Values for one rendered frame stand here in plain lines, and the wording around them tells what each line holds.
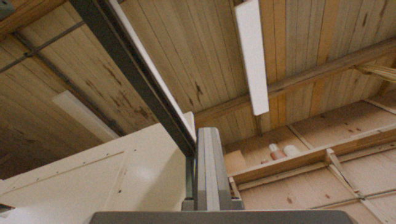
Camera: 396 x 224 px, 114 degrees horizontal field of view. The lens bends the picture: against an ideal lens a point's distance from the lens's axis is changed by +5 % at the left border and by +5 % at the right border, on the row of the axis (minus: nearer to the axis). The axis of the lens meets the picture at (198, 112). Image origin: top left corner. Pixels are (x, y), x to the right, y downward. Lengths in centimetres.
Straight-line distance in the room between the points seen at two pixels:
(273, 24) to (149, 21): 131
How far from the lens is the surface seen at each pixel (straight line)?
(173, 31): 162
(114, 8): 34
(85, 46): 194
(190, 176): 49
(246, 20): 146
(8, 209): 122
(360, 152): 264
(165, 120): 41
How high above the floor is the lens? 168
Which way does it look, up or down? 55 degrees up
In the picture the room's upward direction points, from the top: 9 degrees counter-clockwise
